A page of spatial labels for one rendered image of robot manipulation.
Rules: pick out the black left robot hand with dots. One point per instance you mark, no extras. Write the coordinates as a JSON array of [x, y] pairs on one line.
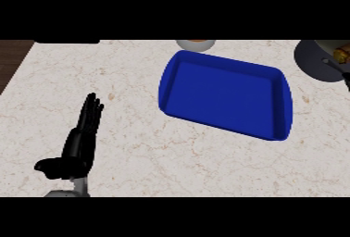
[[83, 135]]

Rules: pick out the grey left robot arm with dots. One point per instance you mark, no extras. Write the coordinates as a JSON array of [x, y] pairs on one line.
[[75, 189]]

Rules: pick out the blue tray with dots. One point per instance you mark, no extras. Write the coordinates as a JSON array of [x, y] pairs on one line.
[[224, 94]]

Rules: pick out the dark grey pot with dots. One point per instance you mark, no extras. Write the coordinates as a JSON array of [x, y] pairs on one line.
[[319, 63]]

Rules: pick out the orange sweet potato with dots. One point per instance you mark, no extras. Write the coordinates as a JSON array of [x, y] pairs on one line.
[[343, 54]]

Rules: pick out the grey bowl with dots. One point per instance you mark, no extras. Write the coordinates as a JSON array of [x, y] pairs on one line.
[[195, 44]]

